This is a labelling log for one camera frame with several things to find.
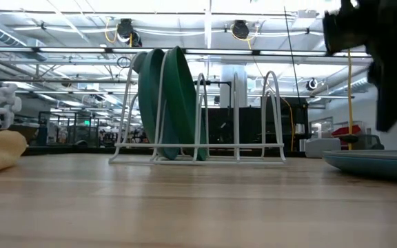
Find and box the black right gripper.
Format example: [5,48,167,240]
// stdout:
[322,0,397,132]

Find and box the grey plate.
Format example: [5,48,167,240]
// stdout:
[323,149,397,162]

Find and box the blue plate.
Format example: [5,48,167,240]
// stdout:
[322,153,397,183]

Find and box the dark green plate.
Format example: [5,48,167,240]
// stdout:
[161,45,209,162]

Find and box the teal plate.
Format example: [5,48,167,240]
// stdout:
[132,48,182,161]

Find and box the black cabinet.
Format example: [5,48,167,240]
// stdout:
[201,97,309,152]

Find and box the yellow hanging cable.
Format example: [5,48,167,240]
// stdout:
[346,49,355,151]

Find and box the black ceiling cable reel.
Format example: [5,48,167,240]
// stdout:
[231,19,251,41]
[305,77,319,92]
[116,18,143,48]

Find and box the white wire dish rack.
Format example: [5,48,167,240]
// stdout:
[108,51,287,165]

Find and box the black aluminium frame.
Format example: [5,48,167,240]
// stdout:
[21,145,323,158]

